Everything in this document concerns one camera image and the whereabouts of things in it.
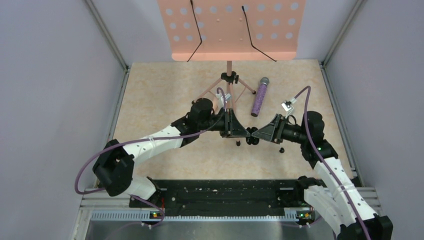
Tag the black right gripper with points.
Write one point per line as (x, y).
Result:
(273, 132)

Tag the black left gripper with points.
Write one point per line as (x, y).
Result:
(232, 127)

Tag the black earbud charging case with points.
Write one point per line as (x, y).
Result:
(251, 140)

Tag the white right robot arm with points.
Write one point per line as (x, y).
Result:
(334, 196)

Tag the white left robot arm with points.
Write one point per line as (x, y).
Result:
(115, 164)

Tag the purple glitter microphone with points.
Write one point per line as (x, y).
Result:
(260, 96)

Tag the pink music stand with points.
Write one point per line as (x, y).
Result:
(232, 30)

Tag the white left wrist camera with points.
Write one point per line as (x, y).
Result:
(223, 100)

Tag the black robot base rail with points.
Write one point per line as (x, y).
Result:
(239, 200)

